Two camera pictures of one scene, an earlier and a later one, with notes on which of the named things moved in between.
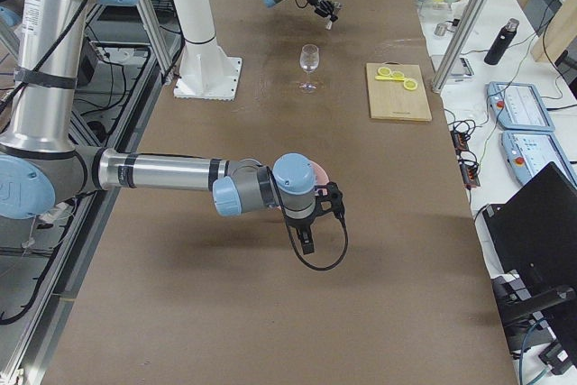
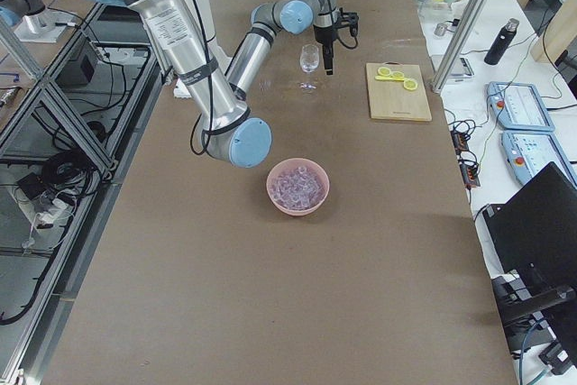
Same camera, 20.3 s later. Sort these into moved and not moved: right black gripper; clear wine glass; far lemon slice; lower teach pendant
Moved: right black gripper
Not moved: lower teach pendant; clear wine glass; far lemon slice
